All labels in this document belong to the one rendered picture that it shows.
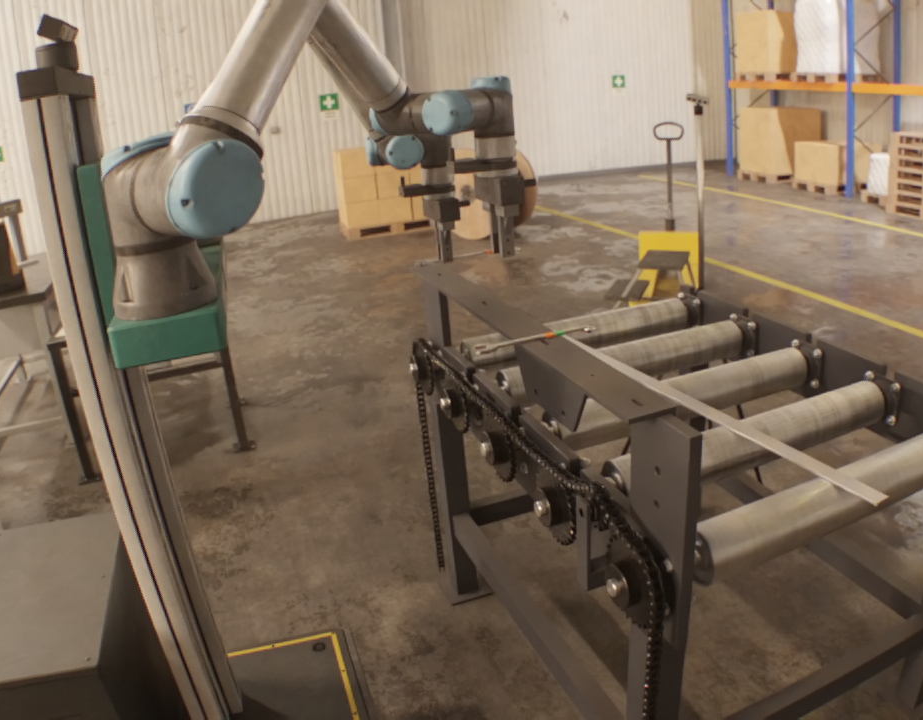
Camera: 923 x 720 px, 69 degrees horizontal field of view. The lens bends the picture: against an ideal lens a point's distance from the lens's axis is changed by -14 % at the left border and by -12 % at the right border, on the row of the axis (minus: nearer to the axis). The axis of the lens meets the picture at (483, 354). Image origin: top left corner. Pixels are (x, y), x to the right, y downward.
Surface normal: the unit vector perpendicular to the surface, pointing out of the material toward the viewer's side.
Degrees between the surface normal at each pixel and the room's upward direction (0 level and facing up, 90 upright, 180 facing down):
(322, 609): 0
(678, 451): 90
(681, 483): 90
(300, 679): 0
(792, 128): 90
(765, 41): 90
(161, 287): 72
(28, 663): 0
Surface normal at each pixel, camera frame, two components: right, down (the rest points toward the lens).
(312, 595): -0.07, -0.94
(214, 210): 0.76, 0.26
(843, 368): -0.93, 0.19
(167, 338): 0.32, 0.30
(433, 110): -0.59, 0.32
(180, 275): 0.68, -0.11
